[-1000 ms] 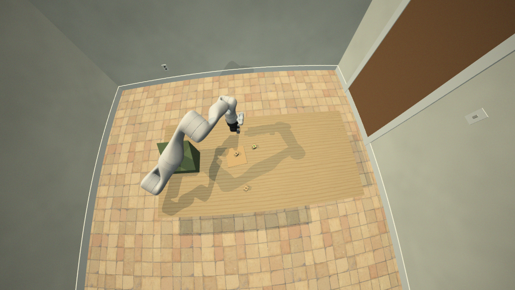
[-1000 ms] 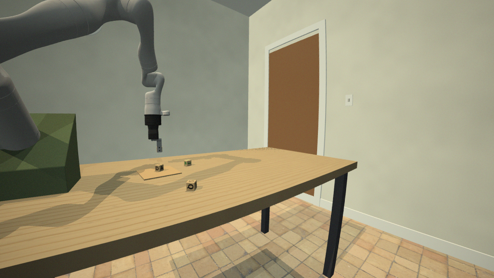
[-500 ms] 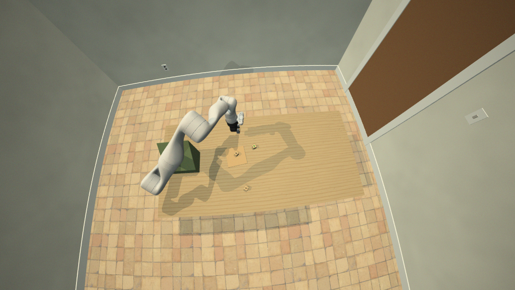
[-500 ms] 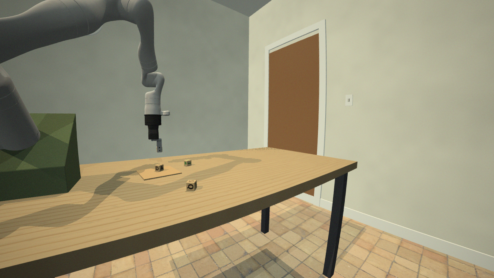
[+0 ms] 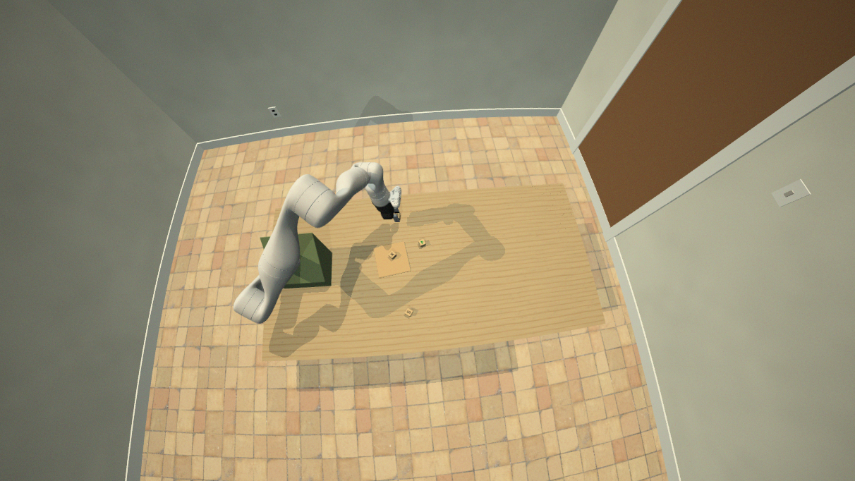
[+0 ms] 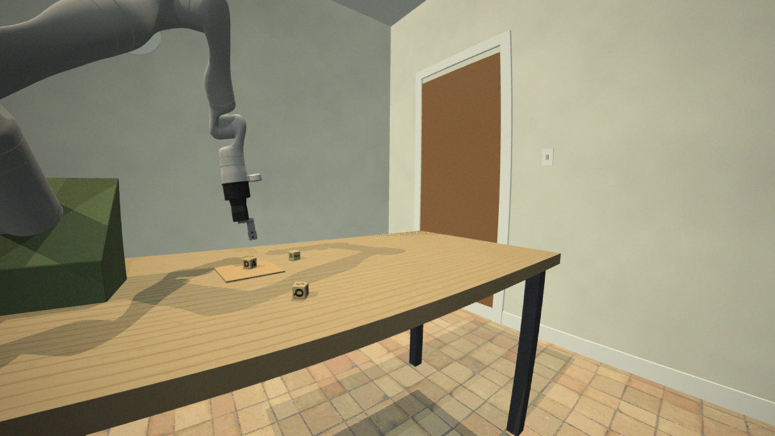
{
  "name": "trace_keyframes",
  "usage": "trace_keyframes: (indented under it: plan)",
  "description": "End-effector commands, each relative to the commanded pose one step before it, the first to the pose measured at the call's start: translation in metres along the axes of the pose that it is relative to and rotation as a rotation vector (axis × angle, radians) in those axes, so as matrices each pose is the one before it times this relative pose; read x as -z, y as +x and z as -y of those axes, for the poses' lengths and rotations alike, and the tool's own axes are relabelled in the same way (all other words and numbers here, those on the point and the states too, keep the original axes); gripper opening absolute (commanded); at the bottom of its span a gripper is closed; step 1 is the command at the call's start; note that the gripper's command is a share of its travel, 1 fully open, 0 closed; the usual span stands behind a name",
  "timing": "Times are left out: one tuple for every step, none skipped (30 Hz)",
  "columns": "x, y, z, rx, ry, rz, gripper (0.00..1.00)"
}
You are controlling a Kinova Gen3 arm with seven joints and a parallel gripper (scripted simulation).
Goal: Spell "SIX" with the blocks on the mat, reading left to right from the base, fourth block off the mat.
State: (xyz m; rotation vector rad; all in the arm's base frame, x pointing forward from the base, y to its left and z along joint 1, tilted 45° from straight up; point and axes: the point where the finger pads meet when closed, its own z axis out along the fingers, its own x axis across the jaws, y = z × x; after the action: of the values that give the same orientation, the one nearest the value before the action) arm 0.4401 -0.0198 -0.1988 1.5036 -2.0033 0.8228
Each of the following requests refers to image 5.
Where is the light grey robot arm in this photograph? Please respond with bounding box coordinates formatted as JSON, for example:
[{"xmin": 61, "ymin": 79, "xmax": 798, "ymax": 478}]
[{"xmin": 234, "ymin": 162, "xmax": 387, "ymax": 324}]

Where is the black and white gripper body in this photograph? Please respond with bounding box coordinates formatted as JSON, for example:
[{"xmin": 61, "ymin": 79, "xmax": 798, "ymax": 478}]
[{"xmin": 370, "ymin": 186, "xmax": 401, "ymax": 219}]

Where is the tan flat mat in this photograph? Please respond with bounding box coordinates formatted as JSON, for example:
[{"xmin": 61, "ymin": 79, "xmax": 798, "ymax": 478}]
[{"xmin": 374, "ymin": 241, "xmax": 410, "ymax": 278}]

